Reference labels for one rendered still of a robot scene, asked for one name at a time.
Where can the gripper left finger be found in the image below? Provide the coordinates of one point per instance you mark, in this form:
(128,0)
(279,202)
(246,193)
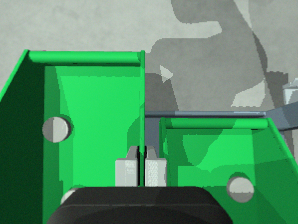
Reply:
(127,170)

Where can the dark grey metal shelf frame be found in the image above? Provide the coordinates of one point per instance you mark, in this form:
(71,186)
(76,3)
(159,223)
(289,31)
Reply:
(285,117)

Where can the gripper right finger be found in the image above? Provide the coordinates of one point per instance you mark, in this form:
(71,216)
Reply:
(155,169)

